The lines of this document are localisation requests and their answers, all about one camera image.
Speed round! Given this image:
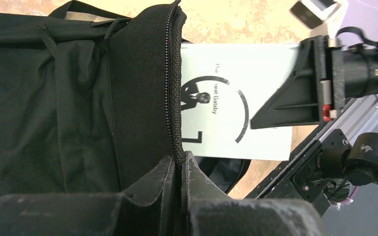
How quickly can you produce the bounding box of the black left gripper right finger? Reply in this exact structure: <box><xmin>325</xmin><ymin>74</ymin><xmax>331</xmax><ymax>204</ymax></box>
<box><xmin>181</xmin><ymin>151</ymin><xmax>325</xmax><ymax>236</ymax></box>

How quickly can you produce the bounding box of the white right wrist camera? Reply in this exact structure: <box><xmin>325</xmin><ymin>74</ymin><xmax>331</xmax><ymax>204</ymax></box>
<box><xmin>290</xmin><ymin>0</ymin><xmax>349</xmax><ymax>38</ymax></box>

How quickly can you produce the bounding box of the black student backpack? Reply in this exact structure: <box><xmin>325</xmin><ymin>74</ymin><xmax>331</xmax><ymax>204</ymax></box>
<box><xmin>0</xmin><ymin>0</ymin><xmax>252</xmax><ymax>219</ymax></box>

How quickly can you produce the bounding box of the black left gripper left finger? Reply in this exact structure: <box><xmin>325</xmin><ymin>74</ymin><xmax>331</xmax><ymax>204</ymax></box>
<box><xmin>0</xmin><ymin>157</ymin><xmax>176</xmax><ymax>236</ymax></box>

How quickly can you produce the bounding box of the grey thin booklet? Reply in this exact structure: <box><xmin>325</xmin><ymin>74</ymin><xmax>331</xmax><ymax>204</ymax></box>
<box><xmin>181</xmin><ymin>43</ymin><xmax>299</xmax><ymax>161</ymax></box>

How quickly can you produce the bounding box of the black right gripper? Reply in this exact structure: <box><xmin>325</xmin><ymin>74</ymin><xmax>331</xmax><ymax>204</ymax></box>
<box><xmin>250</xmin><ymin>27</ymin><xmax>378</xmax><ymax>129</ymax></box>

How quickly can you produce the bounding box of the aluminium frame rail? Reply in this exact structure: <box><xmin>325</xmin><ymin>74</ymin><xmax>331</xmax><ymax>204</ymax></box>
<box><xmin>246</xmin><ymin>95</ymin><xmax>378</xmax><ymax>199</ymax></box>

